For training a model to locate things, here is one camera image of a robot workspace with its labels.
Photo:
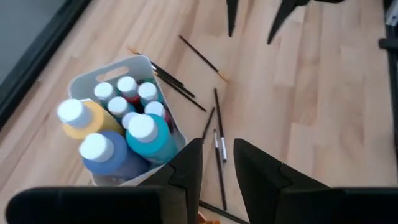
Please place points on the small maroon paint bottle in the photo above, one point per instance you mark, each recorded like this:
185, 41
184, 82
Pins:
154, 109

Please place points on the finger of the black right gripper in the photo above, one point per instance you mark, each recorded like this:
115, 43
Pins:
232, 15
286, 12

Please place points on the small light blue paint bottle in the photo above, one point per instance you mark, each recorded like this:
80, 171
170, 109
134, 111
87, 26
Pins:
118, 105

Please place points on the black paintbrush silver ferrule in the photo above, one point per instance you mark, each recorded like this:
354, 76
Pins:
220, 180
219, 118

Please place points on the thin paintbrush orange tip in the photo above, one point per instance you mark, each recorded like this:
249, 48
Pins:
171, 77

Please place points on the small dark blue paint bottle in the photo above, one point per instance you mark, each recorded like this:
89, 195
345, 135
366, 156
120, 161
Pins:
129, 119

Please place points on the small green paint bottle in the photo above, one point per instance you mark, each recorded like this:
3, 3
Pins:
104, 91

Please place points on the large periwinkle paint bottle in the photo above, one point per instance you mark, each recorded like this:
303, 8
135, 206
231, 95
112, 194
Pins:
118, 158

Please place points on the black paintbrush orange tip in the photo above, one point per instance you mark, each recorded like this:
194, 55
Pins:
180, 88
189, 100

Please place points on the small red paint bottle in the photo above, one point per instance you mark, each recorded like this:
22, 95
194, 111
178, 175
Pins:
127, 85

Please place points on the large yellow paint bottle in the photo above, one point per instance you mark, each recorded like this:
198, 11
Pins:
96, 121

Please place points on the white plastic caddy bin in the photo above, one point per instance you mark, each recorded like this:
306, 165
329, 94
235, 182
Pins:
84, 84

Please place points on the thin black paintbrush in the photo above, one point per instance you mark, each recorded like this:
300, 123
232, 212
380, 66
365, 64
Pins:
209, 123
202, 57

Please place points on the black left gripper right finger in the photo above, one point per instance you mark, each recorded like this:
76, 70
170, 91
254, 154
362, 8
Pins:
261, 180

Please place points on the large teal paint bottle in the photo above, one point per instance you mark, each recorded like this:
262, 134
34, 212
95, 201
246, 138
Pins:
155, 143

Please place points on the black paintbrush orange ferrule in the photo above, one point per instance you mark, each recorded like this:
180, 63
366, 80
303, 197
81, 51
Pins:
224, 213

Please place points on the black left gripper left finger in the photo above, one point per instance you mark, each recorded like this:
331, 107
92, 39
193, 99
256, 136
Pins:
186, 174

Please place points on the small turquoise paint bottle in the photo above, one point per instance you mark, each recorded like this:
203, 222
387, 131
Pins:
147, 91

